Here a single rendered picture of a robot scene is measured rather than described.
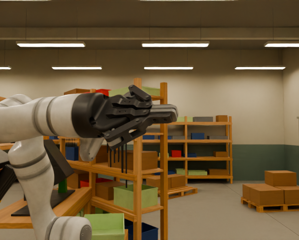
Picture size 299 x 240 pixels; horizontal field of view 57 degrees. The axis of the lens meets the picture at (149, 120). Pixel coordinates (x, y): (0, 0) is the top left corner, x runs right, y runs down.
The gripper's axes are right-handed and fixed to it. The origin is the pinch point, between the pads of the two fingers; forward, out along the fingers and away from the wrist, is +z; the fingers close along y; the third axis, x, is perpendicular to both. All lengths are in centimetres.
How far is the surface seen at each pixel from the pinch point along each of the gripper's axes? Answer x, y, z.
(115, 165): 241, 159, -167
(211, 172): 743, 504, -146
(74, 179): 305, 172, -276
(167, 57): 471, 791, -296
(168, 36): 325, 659, -227
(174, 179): 601, 377, -215
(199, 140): 654, 566, -180
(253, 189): 531, 319, -7
